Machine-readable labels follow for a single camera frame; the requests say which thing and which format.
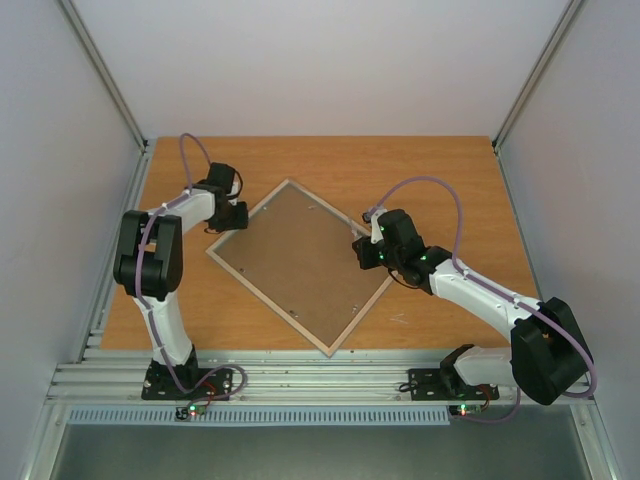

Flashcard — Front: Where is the turquoise picture frame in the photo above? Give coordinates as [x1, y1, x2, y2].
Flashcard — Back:
[206, 179, 391, 357]

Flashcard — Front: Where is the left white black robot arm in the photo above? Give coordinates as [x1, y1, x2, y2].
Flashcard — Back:
[113, 163, 249, 400]

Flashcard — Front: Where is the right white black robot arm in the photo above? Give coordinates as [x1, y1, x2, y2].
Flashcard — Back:
[352, 208, 594, 405]

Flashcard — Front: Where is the right circuit board with LEDs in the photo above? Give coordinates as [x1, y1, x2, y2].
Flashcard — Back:
[449, 403, 487, 417]

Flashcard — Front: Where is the circuit board with leds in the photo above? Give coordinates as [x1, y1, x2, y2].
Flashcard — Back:
[174, 404, 208, 421]
[449, 403, 487, 417]

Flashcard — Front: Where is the left circuit board with LEDs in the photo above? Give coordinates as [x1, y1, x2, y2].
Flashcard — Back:
[174, 404, 208, 421]

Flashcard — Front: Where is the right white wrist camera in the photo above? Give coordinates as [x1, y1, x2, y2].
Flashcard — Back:
[362, 206, 387, 245]

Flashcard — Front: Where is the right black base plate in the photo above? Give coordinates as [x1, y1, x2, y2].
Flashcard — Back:
[402, 368, 500, 402]

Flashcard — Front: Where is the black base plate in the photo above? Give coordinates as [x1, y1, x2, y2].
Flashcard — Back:
[141, 359, 233, 401]
[402, 368, 500, 402]

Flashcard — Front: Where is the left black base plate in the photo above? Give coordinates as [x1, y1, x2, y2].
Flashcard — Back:
[141, 359, 233, 401]

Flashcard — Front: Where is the left aluminium corner post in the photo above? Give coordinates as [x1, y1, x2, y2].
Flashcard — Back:
[55, 0, 148, 153]

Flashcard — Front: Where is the aluminium corner post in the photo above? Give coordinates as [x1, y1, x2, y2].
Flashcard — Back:
[55, 0, 148, 153]
[492, 0, 587, 156]

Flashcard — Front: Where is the grey slotted cable duct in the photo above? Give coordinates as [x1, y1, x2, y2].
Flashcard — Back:
[67, 405, 450, 428]

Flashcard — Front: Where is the right aluminium corner post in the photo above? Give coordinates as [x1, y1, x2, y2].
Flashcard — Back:
[492, 0, 587, 156]

